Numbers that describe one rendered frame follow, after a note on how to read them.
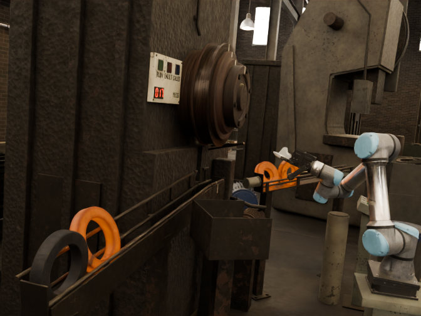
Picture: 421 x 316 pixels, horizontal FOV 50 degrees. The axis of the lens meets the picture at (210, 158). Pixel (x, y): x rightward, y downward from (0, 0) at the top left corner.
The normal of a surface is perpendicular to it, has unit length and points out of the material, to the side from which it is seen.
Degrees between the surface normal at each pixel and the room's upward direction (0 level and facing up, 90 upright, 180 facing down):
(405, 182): 90
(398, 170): 90
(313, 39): 90
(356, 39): 90
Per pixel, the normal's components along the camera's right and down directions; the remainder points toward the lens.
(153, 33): 0.94, 0.11
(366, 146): -0.87, -0.14
